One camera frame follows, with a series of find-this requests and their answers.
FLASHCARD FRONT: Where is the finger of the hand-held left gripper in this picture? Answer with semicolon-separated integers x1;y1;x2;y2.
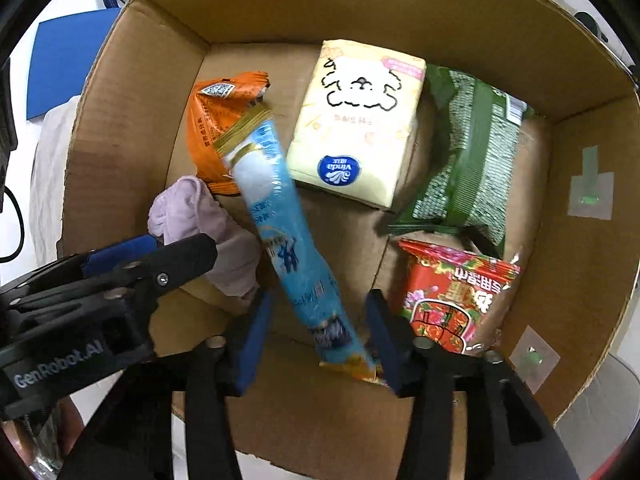
120;233;219;312
0;234;165;306

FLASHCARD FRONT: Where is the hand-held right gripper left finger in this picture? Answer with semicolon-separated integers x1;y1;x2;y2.
172;287;276;480

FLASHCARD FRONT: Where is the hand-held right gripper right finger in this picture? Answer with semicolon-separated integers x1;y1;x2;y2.
364;289;584;480

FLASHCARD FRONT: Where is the purple cloth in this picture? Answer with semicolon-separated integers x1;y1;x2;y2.
148;175;263;313

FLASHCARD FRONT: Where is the red snack packet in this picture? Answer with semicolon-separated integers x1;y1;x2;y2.
397;237;522;356

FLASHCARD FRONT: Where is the long blue snack packet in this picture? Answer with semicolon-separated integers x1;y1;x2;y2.
212;106;391;386

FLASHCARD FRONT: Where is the orange snack packet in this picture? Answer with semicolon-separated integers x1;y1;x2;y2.
186;71;272;196

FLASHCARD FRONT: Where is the green snack packet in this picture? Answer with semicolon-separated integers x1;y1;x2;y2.
387;64;536;258

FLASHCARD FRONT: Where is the yellow tissue pack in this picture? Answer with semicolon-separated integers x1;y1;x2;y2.
286;39;427;211

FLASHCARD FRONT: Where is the cardboard box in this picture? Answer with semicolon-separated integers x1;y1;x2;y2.
56;0;640;478

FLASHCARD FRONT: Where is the blue foam mat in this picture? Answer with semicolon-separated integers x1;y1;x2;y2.
27;7;123;121

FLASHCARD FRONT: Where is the black cable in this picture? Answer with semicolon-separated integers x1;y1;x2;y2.
0;184;27;264

